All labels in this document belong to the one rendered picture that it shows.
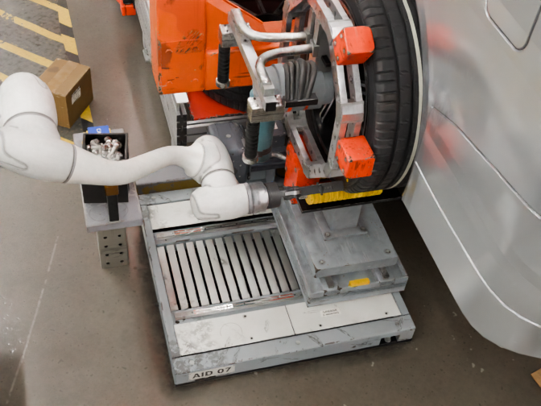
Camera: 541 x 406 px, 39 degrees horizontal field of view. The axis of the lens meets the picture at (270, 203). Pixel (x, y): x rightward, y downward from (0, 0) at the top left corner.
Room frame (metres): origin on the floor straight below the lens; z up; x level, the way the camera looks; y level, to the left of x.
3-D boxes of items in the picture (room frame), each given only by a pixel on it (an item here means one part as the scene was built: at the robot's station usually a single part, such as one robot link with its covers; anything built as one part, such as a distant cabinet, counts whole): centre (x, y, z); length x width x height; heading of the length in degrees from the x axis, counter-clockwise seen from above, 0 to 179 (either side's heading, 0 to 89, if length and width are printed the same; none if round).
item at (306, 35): (1.84, 0.06, 1.03); 0.19 x 0.18 x 0.11; 110
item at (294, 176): (1.81, -0.13, 0.48); 0.16 x 0.12 x 0.17; 110
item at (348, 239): (1.85, -0.25, 0.32); 0.40 x 0.30 x 0.28; 20
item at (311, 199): (1.72, -0.23, 0.51); 0.29 x 0.06 x 0.06; 110
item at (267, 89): (1.66, -0.01, 1.03); 0.19 x 0.18 x 0.11; 110
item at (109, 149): (1.69, 0.53, 0.51); 0.20 x 0.14 x 0.13; 12
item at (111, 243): (1.75, 0.55, 0.21); 0.10 x 0.10 x 0.42; 20
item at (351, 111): (1.79, -0.09, 0.85); 0.54 x 0.07 x 0.54; 20
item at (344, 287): (1.85, -0.25, 0.13); 0.50 x 0.36 x 0.10; 20
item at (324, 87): (1.77, -0.02, 0.85); 0.21 x 0.14 x 0.14; 110
